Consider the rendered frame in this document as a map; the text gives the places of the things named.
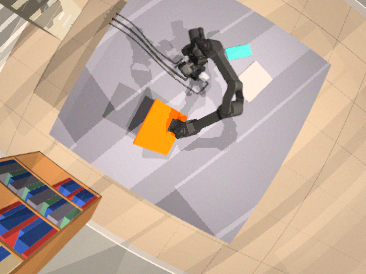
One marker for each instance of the turquoise rectangular block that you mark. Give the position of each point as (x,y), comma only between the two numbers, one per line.
(238,52)

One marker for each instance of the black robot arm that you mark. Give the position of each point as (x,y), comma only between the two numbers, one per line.
(202,47)

